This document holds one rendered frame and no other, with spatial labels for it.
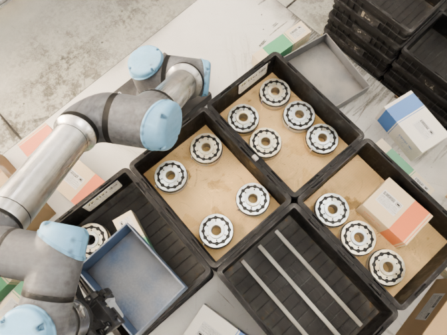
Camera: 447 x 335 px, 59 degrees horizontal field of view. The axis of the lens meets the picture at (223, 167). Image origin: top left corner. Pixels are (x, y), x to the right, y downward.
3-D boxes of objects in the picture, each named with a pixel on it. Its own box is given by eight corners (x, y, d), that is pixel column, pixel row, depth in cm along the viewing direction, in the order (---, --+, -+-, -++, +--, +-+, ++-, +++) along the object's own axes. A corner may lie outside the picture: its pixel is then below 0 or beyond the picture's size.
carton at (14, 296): (55, 252, 132) (47, 250, 126) (68, 264, 131) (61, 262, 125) (2, 313, 127) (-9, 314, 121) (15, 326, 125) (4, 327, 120)
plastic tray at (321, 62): (366, 92, 148) (370, 86, 143) (322, 118, 145) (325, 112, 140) (323, 40, 155) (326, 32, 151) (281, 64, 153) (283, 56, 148)
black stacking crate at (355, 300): (216, 273, 118) (215, 271, 108) (288, 209, 124) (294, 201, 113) (310, 386, 109) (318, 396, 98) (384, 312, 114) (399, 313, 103)
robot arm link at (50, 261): (8, 213, 59) (-15, 290, 56) (80, 226, 57) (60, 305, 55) (36, 219, 66) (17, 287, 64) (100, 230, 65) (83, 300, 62)
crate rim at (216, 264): (128, 167, 119) (126, 165, 117) (205, 108, 125) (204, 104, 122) (214, 271, 109) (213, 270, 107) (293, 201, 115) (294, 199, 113)
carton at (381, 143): (363, 154, 141) (369, 148, 135) (375, 144, 142) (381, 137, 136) (414, 205, 135) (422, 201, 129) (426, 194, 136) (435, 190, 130)
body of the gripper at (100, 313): (98, 347, 77) (70, 361, 66) (72, 313, 79) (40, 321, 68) (128, 320, 78) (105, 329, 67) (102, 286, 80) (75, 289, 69)
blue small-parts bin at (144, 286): (85, 271, 95) (74, 268, 88) (133, 227, 98) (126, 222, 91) (140, 335, 90) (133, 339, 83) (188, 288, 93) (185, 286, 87)
